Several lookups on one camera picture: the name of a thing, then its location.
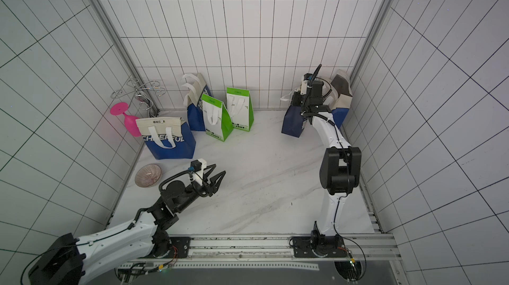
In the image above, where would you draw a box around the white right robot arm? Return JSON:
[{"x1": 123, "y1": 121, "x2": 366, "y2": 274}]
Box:
[{"x1": 300, "y1": 65, "x2": 362, "y2": 262}]

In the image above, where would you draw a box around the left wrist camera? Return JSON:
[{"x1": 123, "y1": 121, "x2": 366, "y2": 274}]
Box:
[{"x1": 188, "y1": 159, "x2": 207, "y2": 186}]

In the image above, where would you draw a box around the glass dish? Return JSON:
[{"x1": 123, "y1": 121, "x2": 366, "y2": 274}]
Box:
[{"x1": 135, "y1": 164, "x2": 162, "y2": 188}]

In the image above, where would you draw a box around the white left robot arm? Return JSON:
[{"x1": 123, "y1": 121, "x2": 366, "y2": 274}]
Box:
[{"x1": 20, "y1": 160, "x2": 226, "y2": 284}]

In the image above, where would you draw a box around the navy beige small bag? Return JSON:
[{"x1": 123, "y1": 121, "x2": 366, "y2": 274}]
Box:
[{"x1": 281, "y1": 90, "x2": 306, "y2": 138}]

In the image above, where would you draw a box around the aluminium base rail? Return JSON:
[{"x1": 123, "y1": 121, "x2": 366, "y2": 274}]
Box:
[{"x1": 118, "y1": 234, "x2": 402, "y2": 275}]

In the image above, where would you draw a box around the blue beige bag at back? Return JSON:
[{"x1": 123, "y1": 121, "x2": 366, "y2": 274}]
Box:
[{"x1": 181, "y1": 73, "x2": 212, "y2": 132}]

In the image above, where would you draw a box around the green white bag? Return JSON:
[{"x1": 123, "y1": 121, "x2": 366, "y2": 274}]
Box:
[
  {"x1": 227, "y1": 87, "x2": 254, "y2": 132},
  {"x1": 201, "y1": 94, "x2": 233, "y2": 142}
]

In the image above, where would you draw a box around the blue beige takeout bag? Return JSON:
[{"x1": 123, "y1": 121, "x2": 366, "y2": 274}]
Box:
[{"x1": 325, "y1": 70, "x2": 353, "y2": 128}]

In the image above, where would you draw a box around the large blue beige cheerful bag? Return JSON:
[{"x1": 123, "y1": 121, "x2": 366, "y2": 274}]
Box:
[{"x1": 136, "y1": 117, "x2": 196, "y2": 160}]

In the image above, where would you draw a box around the metal wire rack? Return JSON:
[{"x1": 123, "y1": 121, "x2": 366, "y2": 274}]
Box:
[{"x1": 110, "y1": 77, "x2": 168, "y2": 113}]

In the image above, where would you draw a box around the pink plastic goblet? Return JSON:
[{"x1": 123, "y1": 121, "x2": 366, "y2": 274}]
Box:
[{"x1": 110, "y1": 102, "x2": 142, "y2": 137}]

